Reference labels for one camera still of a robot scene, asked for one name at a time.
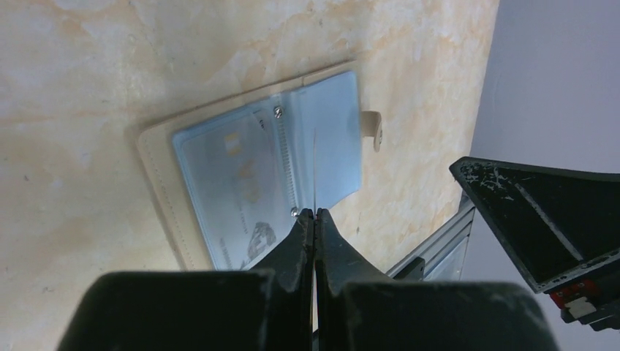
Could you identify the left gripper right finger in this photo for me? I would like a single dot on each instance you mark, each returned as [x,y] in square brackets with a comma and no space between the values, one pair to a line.
[337,263]

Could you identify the white credit card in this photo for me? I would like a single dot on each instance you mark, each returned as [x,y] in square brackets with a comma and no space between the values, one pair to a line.
[233,178]

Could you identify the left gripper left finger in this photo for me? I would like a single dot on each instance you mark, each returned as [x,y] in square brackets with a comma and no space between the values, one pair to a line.
[289,316]

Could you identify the beige card holder wallet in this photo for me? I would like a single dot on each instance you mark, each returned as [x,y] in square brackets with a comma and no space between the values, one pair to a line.
[318,128]

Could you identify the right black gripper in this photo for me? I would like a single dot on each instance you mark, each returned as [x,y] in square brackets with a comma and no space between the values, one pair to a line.
[559,227]

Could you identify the aluminium frame rail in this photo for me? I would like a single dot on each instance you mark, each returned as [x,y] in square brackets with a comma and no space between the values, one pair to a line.
[441,256]

